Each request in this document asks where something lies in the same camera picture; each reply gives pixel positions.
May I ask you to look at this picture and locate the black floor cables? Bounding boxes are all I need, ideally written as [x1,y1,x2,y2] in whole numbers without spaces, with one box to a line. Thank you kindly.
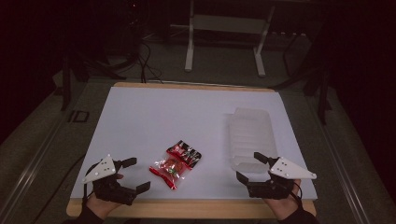
[135,39,164,85]

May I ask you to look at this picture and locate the clear red snack packet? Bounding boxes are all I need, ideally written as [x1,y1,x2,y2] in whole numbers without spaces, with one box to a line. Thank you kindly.
[148,157,191,191]

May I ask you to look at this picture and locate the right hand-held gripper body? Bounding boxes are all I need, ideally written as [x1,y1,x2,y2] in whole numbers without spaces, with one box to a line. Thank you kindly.
[247,156,318,200]

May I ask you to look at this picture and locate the black and red snack packet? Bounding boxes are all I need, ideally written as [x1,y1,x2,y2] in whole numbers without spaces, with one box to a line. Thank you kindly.
[165,139,203,170]

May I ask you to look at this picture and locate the person's right hand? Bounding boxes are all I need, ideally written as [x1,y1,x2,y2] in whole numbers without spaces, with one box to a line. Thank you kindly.
[263,179,303,221]

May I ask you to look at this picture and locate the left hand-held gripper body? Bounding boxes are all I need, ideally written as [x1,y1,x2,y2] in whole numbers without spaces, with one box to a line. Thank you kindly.
[82,153,138,206]

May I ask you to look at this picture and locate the hand-held gripper cable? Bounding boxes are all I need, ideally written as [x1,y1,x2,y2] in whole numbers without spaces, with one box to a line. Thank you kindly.
[290,181,304,210]
[81,182,95,204]

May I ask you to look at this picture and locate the black stand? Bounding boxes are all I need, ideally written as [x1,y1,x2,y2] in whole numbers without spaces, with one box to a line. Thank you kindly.
[270,31,333,126]
[60,50,128,112]

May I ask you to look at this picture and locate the left hand-held gripper cable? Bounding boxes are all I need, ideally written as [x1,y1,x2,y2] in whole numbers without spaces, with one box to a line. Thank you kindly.
[81,182,95,204]

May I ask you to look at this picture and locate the white metal stand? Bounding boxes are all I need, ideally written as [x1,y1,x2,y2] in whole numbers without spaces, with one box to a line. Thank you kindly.
[170,0,276,78]

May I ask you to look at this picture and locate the clear plastic container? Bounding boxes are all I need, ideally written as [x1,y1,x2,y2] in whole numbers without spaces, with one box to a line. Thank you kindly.
[226,106,279,175]

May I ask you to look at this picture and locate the white table mat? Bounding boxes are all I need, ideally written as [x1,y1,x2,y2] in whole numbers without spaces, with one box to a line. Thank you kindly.
[69,86,318,201]

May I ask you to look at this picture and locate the right hand-held gripper cable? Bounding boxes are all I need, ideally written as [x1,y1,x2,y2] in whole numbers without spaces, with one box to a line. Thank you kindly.
[290,181,304,210]

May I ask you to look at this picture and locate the person's left hand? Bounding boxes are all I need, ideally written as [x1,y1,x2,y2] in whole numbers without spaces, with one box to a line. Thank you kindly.
[86,192,124,220]

